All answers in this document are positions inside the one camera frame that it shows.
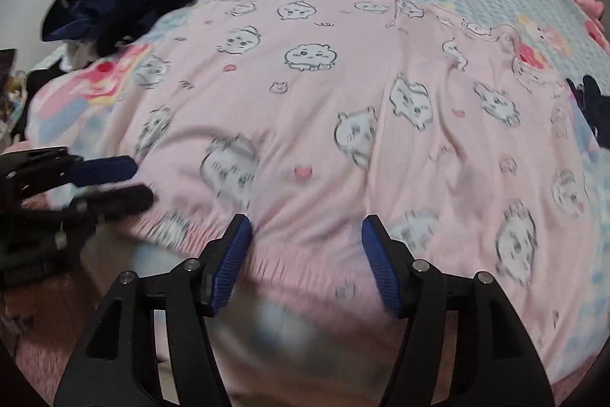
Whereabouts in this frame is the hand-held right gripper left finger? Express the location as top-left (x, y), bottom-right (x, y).
top-left (52, 215), bottom-right (252, 407)

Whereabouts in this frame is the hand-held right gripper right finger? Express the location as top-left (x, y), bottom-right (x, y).
top-left (361, 215), bottom-right (556, 407)

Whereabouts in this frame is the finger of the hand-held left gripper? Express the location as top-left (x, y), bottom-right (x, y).
top-left (66, 155), bottom-right (139, 187)
top-left (62, 185), bottom-right (154, 223)

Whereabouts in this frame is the pink cartoon print garment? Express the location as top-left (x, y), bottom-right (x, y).
top-left (128, 0), bottom-right (596, 393)

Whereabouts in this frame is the navy blue garment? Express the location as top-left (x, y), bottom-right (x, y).
top-left (40, 0), bottom-right (201, 60)

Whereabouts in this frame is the dark navy lace-trimmed garment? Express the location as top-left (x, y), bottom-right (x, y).
top-left (566, 74), bottom-right (610, 138)

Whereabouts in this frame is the pink plush toy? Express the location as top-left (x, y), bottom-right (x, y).
top-left (548, 0), bottom-right (610, 48)

